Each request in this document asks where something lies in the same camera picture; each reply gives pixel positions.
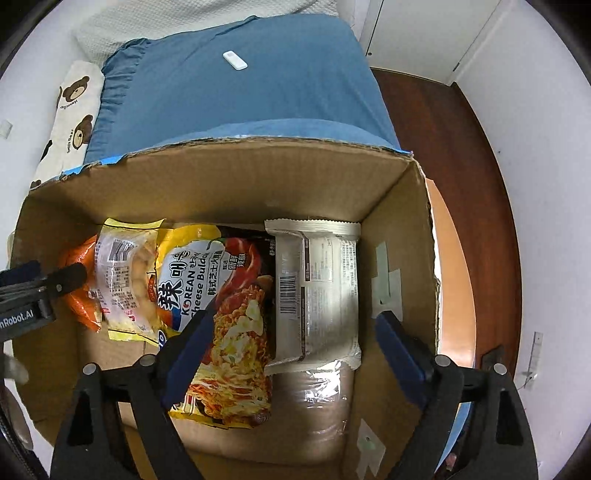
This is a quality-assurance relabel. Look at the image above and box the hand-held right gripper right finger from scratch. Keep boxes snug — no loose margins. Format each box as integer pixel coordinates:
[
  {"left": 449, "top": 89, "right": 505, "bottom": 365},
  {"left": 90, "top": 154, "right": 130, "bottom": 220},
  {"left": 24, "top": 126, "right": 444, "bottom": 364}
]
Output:
[{"left": 374, "top": 310, "right": 542, "bottom": 480}]

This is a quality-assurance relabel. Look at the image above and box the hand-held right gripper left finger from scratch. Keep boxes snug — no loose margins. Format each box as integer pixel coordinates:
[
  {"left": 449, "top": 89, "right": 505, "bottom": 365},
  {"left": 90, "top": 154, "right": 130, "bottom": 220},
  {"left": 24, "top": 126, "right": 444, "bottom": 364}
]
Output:
[{"left": 50, "top": 299, "right": 220, "bottom": 480}]

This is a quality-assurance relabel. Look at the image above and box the yellow instant noodle packet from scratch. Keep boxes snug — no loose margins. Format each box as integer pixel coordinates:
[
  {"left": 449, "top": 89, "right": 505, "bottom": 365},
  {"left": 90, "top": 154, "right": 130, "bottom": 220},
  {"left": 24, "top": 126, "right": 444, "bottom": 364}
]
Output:
[{"left": 154, "top": 224, "right": 279, "bottom": 431}]

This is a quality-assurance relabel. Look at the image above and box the blue bed sheet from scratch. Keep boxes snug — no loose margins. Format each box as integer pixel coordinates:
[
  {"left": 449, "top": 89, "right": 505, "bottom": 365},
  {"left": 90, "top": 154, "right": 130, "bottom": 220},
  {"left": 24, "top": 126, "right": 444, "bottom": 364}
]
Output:
[{"left": 84, "top": 15, "right": 400, "bottom": 168}]

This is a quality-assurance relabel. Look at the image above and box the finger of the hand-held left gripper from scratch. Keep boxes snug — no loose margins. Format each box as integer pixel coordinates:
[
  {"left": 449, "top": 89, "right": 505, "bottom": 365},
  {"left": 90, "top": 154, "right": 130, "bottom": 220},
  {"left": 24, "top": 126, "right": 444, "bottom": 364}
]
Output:
[
  {"left": 0, "top": 260, "right": 42, "bottom": 291},
  {"left": 38, "top": 264, "right": 89, "bottom": 321}
]

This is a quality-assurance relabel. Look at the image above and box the cardboard box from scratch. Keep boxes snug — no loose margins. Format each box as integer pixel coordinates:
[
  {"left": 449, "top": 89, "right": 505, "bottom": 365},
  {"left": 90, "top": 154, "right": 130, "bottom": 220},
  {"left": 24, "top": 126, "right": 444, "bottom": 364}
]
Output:
[{"left": 9, "top": 136, "right": 443, "bottom": 480}]

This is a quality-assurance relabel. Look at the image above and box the silver grey noodle packet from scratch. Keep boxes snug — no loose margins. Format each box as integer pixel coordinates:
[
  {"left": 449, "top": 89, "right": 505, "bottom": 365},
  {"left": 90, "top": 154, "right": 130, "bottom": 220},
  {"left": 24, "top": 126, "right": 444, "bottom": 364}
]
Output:
[{"left": 264, "top": 219, "right": 363, "bottom": 376}]

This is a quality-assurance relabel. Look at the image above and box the white wall socket with cable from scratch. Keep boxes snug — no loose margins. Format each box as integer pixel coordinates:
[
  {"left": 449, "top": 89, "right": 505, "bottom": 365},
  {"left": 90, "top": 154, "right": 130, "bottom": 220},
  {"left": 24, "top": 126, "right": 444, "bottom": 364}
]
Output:
[{"left": 517, "top": 331, "right": 544, "bottom": 391}]

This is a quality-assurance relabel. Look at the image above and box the yellow clear snack bag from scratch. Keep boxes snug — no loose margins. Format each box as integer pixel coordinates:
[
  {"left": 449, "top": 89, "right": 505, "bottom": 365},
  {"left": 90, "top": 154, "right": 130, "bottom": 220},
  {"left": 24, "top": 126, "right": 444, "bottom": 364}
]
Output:
[{"left": 95, "top": 218, "right": 168, "bottom": 343}]

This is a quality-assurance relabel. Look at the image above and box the orange snack packet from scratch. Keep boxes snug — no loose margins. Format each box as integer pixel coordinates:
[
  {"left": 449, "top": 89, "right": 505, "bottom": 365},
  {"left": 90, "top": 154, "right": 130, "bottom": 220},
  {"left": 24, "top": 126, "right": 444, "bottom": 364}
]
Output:
[{"left": 58, "top": 234, "right": 104, "bottom": 334}]

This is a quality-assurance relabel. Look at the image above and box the white door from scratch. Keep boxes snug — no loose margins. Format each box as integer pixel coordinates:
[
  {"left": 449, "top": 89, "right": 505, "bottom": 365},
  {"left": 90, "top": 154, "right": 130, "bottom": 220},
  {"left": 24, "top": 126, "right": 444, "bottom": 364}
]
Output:
[{"left": 358, "top": 0, "right": 515, "bottom": 86}]

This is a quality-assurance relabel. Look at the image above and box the bear print pillow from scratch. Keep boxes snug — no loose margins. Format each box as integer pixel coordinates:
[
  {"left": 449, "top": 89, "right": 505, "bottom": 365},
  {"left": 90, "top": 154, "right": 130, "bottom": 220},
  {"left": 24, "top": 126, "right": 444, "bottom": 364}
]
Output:
[{"left": 30, "top": 60, "right": 106, "bottom": 191}]

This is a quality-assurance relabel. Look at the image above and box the white quilted headboard cushion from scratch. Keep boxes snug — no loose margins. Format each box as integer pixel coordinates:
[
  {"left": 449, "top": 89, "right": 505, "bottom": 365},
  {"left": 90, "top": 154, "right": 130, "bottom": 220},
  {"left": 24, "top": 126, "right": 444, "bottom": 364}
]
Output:
[{"left": 74, "top": 0, "right": 343, "bottom": 66}]

